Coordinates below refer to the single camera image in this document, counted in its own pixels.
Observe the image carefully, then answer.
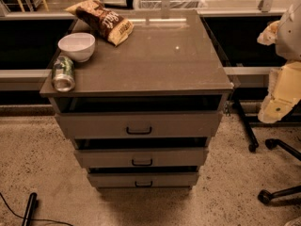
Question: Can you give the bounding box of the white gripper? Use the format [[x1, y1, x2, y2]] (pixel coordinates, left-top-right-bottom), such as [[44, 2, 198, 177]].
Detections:
[[257, 21, 301, 123]]

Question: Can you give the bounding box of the grey bottom drawer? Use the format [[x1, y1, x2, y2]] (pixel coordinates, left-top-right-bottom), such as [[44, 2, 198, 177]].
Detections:
[[87, 172, 198, 188]]

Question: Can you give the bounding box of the grey drawer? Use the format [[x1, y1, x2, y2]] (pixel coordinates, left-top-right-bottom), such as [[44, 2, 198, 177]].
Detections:
[[55, 112, 222, 139], [87, 172, 198, 188], [74, 148, 208, 169]]

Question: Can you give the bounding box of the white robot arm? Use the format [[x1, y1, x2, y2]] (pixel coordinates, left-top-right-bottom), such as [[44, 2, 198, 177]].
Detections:
[[257, 0, 301, 123]]

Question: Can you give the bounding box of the grey drawer cabinet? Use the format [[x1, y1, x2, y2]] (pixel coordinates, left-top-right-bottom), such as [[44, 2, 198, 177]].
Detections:
[[40, 10, 233, 175]]

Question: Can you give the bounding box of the grey middle drawer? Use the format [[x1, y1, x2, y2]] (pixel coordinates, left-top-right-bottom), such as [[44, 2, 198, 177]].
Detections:
[[74, 148, 208, 169]]

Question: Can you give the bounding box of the grey top drawer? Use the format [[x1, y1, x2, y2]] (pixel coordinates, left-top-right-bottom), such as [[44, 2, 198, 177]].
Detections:
[[55, 112, 222, 139]]

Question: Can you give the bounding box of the brown chip bag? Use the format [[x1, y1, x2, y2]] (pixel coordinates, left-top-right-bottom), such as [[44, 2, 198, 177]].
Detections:
[[66, 0, 134, 46]]

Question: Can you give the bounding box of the black office chair base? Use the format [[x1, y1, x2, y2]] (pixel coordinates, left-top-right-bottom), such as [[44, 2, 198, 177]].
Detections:
[[257, 137, 301, 205]]

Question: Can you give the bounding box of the white bowl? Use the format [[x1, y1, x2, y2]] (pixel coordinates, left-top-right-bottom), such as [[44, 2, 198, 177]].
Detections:
[[58, 32, 96, 62]]

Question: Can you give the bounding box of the green soda can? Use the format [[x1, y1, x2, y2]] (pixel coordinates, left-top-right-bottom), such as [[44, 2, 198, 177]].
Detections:
[[52, 56, 75, 92]]

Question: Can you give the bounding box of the black stand foot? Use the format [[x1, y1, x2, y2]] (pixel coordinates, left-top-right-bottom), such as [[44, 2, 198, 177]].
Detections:
[[22, 192, 38, 226]]

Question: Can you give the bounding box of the wire mesh basket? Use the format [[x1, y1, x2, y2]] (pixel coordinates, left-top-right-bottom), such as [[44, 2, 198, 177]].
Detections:
[[134, 0, 208, 9]]

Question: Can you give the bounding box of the black floor cable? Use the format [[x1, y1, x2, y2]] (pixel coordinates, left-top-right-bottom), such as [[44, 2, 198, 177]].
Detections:
[[0, 191, 75, 226]]

